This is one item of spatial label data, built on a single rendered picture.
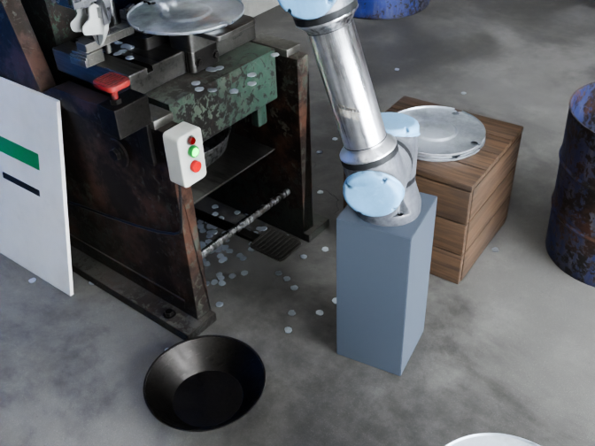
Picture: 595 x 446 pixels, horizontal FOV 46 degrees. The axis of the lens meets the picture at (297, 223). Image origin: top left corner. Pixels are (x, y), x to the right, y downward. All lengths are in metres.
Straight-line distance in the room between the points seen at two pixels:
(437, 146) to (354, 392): 0.72
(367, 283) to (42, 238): 1.01
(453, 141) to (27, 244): 1.31
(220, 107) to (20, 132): 0.60
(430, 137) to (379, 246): 0.56
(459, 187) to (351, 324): 0.47
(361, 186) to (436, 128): 0.78
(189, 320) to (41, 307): 0.47
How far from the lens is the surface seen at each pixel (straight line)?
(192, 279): 1.86
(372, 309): 1.70
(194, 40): 1.78
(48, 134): 1.99
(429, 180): 1.94
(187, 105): 1.72
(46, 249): 2.19
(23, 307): 2.20
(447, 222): 1.98
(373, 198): 1.35
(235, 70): 1.82
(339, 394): 1.79
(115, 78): 1.56
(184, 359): 1.86
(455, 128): 2.10
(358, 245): 1.59
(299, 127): 2.00
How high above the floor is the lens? 1.39
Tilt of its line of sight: 37 degrees down
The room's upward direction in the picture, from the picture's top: 3 degrees counter-clockwise
